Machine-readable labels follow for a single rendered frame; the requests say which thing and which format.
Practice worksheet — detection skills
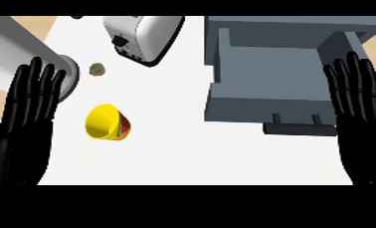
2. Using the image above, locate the grey cabinet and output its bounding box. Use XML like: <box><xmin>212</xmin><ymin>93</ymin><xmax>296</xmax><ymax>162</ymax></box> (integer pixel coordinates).
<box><xmin>202</xmin><ymin>15</ymin><xmax>376</xmax><ymax>67</ymax></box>

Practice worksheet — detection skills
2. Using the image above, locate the dark drawer handle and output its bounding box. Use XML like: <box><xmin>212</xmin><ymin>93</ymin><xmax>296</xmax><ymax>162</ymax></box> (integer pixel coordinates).
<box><xmin>262</xmin><ymin>113</ymin><xmax>339</xmax><ymax>137</ymax></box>

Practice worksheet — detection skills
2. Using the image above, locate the grey open drawer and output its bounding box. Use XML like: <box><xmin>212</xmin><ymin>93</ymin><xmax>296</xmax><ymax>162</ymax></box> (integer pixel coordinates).
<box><xmin>202</xmin><ymin>27</ymin><xmax>343</xmax><ymax>126</ymax></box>

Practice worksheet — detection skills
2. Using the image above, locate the silver toaster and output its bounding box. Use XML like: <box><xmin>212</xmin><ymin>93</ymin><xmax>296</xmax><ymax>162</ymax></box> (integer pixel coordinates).
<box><xmin>101</xmin><ymin>15</ymin><xmax>187</xmax><ymax>68</ymax></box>

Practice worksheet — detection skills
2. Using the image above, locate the small brown round item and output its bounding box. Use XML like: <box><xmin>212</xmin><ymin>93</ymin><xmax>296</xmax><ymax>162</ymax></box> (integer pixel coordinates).
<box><xmin>88</xmin><ymin>62</ymin><xmax>107</xmax><ymax>78</ymax></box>

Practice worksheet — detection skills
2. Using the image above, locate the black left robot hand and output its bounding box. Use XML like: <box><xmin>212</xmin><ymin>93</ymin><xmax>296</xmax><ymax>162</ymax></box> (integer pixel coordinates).
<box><xmin>0</xmin><ymin>56</ymin><xmax>68</xmax><ymax>186</ymax></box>

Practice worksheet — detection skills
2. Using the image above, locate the grey cylindrical appliance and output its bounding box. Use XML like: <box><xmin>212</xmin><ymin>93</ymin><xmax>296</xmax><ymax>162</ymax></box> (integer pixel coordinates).
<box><xmin>0</xmin><ymin>15</ymin><xmax>81</xmax><ymax>105</ymax></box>

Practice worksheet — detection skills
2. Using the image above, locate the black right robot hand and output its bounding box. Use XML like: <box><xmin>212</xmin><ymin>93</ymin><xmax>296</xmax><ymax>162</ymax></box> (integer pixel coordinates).
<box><xmin>321</xmin><ymin>51</ymin><xmax>376</xmax><ymax>186</ymax></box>

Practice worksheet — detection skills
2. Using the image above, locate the yellow cup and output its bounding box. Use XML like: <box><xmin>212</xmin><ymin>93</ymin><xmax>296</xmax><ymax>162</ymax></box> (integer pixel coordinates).
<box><xmin>84</xmin><ymin>103</ymin><xmax>132</xmax><ymax>141</ymax></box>

